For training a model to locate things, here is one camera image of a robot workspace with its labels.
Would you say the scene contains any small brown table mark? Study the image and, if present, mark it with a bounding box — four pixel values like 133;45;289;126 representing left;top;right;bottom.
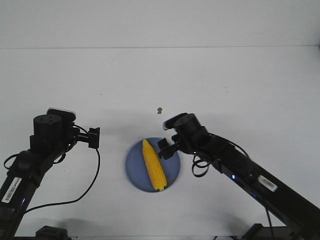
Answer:
157;107;163;115

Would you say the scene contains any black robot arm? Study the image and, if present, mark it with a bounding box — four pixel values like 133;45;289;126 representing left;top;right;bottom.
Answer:
158;113;320;240
0;110;100;240

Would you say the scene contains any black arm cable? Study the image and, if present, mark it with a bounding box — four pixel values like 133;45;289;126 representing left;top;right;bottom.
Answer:
191;136;275;240
3;124;101;215

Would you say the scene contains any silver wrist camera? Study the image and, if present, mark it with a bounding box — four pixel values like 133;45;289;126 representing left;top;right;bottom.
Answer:
47;107;76;123
162;112;188;131

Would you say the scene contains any yellow corn cob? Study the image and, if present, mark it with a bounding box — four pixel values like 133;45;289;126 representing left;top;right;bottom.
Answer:
142;139;168;191

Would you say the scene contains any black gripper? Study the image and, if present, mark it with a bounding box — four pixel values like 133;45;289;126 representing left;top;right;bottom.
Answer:
29;114;100;156
157;113;210;158

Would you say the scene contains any blue round plate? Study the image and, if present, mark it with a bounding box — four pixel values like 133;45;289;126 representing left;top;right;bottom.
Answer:
125;140;181;193

